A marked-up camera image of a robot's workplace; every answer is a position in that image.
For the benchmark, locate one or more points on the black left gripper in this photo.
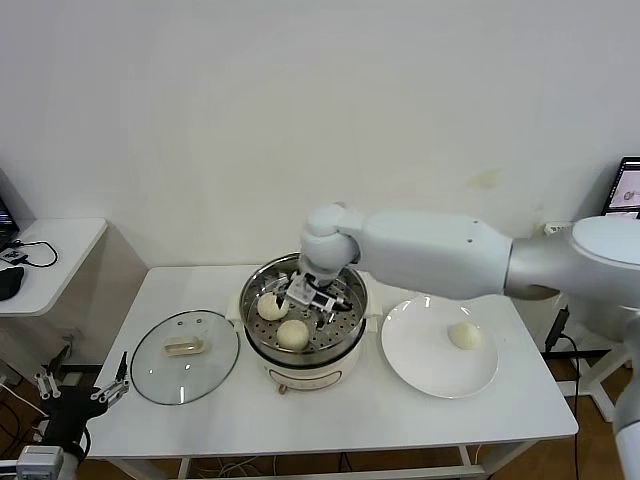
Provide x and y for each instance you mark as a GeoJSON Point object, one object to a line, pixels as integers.
{"type": "Point", "coordinates": [72, 410]}

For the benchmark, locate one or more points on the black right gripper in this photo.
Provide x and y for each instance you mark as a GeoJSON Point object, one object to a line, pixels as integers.
{"type": "Point", "coordinates": [325, 300]}

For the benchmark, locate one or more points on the white steamed baozi bun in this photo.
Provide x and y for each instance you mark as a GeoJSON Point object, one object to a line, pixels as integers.
{"type": "Point", "coordinates": [466, 336]}
{"type": "Point", "coordinates": [269, 307]}
{"type": "Point", "coordinates": [292, 334]}

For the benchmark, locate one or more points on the round glass pot lid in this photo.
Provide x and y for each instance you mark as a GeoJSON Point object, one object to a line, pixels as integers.
{"type": "Point", "coordinates": [200, 370]}

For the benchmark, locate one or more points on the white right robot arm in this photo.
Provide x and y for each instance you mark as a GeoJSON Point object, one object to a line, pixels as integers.
{"type": "Point", "coordinates": [430, 250]}

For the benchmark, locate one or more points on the stainless steel steamer basket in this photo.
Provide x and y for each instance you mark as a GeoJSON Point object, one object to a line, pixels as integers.
{"type": "Point", "coordinates": [305, 357]}

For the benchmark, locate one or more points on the silver right wrist box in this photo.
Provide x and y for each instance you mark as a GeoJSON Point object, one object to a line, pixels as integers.
{"type": "Point", "coordinates": [300, 290]}

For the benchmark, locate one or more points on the cream electric cooker base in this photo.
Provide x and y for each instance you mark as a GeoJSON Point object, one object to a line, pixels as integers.
{"type": "Point", "coordinates": [310, 375]}

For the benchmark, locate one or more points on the black computer mouse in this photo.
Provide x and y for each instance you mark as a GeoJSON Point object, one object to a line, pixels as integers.
{"type": "Point", "coordinates": [10, 282]}

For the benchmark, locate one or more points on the white side table rounded top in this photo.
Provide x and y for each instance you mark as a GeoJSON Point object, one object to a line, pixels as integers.
{"type": "Point", "coordinates": [65, 250]}

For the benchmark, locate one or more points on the round white plate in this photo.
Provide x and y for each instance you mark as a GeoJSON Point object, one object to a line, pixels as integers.
{"type": "Point", "coordinates": [440, 365]}

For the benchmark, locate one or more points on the black open laptop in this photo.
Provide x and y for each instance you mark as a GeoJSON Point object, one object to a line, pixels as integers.
{"type": "Point", "coordinates": [6, 220]}

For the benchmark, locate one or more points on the small white label sticker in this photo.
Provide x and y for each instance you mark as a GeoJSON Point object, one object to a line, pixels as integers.
{"type": "Point", "coordinates": [557, 228]}

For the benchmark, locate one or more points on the white side table with label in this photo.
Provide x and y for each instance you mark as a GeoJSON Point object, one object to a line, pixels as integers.
{"type": "Point", "coordinates": [607, 400]}

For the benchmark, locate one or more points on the grey open laptop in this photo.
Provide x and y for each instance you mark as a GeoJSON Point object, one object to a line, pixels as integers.
{"type": "Point", "coordinates": [627, 190]}

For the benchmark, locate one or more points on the white wall socket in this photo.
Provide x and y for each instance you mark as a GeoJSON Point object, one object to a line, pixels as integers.
{"type": "Point", "coordinates": [70, 337]}

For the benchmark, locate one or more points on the white main table frame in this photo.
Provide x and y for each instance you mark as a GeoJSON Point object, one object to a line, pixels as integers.
{"type": "Point", "coordinates": [320, 472]}

